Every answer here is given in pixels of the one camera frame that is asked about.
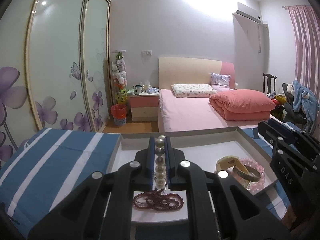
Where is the white pearl necklace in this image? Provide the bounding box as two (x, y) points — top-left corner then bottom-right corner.
(153, 134), (168, 196)

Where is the dark red bead necklace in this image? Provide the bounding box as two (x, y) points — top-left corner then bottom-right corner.
(132, 188), (185, 211)

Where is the pink bead bracelet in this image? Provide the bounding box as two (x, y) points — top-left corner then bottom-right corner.
(232, 157), (266, 193)

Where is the yellow watch band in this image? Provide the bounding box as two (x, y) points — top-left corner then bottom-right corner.
(216, 155), (247, 172)

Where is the grey cardboard tray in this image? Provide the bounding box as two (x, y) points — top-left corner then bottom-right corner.
(107, 127), (286, 218)

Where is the folded pink duvet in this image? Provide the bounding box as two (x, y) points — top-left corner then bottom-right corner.
(209, 89), (276, 121)

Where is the pink bed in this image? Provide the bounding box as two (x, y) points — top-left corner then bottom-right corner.
(157, 56), (283, 133)

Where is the dark wooden chair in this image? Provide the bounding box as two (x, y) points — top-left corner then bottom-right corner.
(263, 73), (277, 94)

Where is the red waste bin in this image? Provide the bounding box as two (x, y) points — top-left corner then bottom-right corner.
(111, 104), (127, 126)

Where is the pink white nightstand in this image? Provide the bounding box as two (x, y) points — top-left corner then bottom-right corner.
(128, 92), (159, 122)

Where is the purple floral pillow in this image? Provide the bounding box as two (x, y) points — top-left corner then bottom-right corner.
(210, 73), (231, 88)

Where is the white patterned pillow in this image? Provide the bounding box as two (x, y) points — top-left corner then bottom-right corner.
(171, 84), (217, 98)

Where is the black white mug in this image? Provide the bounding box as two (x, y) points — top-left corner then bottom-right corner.
(135, 85), (143, 94)

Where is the blue striped table cloth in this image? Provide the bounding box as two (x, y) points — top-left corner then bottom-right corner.
(1, 128), (291, 239)

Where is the plush toy tower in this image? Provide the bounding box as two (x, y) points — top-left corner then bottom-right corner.
(111, 49), (127, 104)

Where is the pink curtain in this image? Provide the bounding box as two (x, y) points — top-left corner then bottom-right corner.
(286, 5), (319, 94)

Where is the white air conditioner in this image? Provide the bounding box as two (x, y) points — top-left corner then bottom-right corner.
(233, 3), (262, 24)

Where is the sliding wardrobe with flowers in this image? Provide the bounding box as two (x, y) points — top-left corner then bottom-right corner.
(1, 0), (111, 164)

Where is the wall power socket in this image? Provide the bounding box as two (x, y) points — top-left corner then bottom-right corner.
(142, 50), (152, 56)

